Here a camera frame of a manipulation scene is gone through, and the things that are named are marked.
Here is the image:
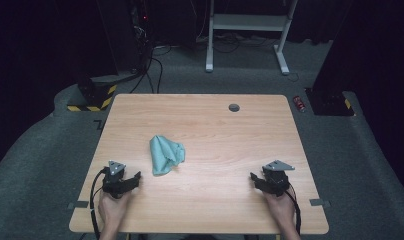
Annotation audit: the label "teal cloth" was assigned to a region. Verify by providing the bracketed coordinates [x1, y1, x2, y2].
[149, 134, 186, 177]

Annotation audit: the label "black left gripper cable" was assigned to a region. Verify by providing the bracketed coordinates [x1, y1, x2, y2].
[89, 167, 110, 240]

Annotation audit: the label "red can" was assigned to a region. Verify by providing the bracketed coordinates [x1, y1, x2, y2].
[292, 95, 307, 113]

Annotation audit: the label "black square stand base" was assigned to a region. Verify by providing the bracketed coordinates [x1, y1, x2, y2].
[304, 87, 356, 117]

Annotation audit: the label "person's left hand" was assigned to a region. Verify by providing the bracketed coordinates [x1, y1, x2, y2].
[98, 190, 133, 232]

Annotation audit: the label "cable bundle under stand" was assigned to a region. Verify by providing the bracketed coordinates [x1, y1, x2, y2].
[195, 31, 281, 54]

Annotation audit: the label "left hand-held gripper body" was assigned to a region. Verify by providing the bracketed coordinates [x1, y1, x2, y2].
[101, 160, 131, 200]

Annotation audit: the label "black floor cables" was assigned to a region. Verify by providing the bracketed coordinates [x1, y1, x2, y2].
[129, 46, 173, 95]

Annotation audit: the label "white metal stand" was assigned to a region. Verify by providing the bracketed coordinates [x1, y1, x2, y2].
[204, 0, 299, 76]

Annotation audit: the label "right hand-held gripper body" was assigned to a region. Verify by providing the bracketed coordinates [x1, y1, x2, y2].
[258, 160, 296, 198]

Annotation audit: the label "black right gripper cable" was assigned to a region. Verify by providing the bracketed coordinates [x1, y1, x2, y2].
[284, 182, 303, 236]

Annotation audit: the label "person's right hand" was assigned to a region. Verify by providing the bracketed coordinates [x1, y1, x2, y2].
[262, 191, 296, 232]

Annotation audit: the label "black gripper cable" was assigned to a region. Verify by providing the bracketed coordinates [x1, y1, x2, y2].
[284, 182, 303, 236]
[89, 167, 110, 240]

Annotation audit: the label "dark equipment rack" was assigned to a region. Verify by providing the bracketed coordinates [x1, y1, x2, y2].
[96, 0, 153, 75]

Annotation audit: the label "black yellow striped stand base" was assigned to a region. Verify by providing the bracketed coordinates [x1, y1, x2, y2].
[66, 75, 118, 113]

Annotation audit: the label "grey tape strip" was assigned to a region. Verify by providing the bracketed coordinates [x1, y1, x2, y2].
[308, 198, 332, 208]
[67, 200, 90, 210]

